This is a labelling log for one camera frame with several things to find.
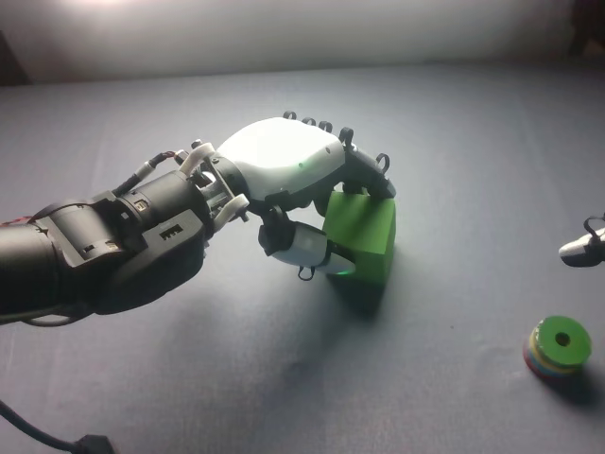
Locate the green cube block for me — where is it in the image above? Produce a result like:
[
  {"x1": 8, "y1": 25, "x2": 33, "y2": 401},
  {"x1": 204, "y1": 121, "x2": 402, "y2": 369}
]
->
[{"x1": 322, "y1": 188, "x2": 398, "y2": 288}]

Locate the black cable with plug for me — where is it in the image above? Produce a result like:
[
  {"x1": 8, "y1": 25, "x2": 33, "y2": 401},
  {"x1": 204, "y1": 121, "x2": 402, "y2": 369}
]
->
[{"x1": 0, "y1": 399, "x2": 117, "y2": 454}]

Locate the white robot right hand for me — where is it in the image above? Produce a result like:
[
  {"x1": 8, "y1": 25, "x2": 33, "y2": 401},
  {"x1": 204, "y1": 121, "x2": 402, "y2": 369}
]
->
[{"x1": 557, "y1": 212, "x2": 605, "y2": 270}]

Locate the rainbow ring toy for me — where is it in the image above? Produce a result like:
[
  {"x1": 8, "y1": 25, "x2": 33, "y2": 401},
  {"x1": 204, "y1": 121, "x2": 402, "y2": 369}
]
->
[{"x1": 522, "y1": 315, "x2": 594, "y2": 380}]

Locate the white curved backdrop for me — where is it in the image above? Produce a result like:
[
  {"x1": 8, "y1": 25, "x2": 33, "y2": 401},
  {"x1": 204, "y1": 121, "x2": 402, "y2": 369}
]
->
[{"x1": 0, "y1": 0, "x2": 605, "y2": 86}]

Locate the grey table cloth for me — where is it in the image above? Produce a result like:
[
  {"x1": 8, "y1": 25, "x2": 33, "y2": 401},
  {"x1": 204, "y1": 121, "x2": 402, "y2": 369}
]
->
[{"x1": 0, "y1": 61, "x2": 605, "y2": 454}]

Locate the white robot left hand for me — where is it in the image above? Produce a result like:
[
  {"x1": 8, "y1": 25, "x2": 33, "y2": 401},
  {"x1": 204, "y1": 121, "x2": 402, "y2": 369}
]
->
[{"x1": 215, "y1": 111, "x2": 399, "y2": 284}]

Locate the black sleeved wrist cable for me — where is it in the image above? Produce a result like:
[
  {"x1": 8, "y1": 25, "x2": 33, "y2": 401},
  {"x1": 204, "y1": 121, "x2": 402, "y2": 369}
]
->
[{"x1": 112, "y1": 149, "x2": 190, "y2": 195}]

